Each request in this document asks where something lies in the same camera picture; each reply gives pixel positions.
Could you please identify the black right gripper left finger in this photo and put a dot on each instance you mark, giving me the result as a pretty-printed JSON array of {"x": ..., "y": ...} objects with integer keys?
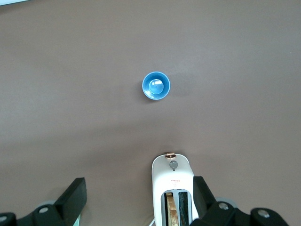
[{"x": 58, "y": 214}]

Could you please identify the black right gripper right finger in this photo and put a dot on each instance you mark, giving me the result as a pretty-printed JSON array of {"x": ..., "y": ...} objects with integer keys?
[{"x": 221, "y": 216}]

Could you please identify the blue plastic cup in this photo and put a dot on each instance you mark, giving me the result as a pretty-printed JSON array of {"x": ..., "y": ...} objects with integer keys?
[{"x": 155, "y": 86}]

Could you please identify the pale green bowl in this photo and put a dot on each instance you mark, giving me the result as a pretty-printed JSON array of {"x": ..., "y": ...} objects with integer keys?
[{"x": 79, "y": 221}]

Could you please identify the brown bread slice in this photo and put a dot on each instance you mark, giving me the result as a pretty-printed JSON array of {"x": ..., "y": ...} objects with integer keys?
[{"x": 171, "y": 209}]

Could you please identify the white two-slot toaster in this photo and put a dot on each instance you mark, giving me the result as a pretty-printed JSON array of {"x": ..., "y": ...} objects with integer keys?
[{"x": 174, "y": 179}]

